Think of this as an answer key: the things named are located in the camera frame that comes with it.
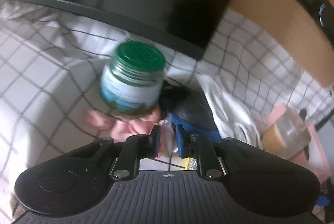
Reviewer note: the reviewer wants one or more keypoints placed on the pink cloth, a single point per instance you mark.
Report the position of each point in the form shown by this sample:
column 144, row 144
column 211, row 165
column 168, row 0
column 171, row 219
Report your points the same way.
column 120, row 128

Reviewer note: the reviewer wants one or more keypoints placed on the green lid glass jar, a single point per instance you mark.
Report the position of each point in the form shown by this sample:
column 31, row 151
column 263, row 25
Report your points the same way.
column 131, row 82

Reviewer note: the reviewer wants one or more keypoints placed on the clear jar tan lid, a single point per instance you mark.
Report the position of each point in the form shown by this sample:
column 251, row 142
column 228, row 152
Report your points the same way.
column 287, row 135

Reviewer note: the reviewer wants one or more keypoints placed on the pink storage box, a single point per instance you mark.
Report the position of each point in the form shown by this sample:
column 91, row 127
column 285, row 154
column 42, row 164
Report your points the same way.
column 302, row 157

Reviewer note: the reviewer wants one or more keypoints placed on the white black grid tablecloth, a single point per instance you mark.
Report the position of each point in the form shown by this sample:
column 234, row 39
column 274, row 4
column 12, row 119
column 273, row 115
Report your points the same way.
column 51, row 63

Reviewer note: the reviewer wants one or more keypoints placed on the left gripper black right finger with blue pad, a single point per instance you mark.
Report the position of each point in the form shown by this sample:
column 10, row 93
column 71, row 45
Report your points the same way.
column 208, row 154

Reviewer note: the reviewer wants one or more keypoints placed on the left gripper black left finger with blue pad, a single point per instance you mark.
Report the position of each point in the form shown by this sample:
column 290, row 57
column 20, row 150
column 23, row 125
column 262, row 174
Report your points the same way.
column 130, row 152

